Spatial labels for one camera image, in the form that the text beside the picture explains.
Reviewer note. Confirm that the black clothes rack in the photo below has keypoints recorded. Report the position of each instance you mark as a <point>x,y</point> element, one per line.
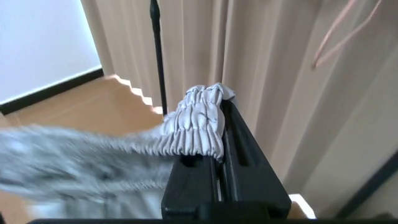
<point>159,62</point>

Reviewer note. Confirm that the pale grey shorts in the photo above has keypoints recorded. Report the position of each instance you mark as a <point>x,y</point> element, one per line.
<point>199,124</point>

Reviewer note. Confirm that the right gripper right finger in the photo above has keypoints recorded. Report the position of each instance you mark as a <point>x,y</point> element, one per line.
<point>258,189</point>

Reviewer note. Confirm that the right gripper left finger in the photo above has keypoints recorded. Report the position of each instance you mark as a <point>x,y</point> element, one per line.
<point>189,186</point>

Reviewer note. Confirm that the pink clothes hanger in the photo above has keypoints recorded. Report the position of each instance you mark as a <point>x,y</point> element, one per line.
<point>335,31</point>

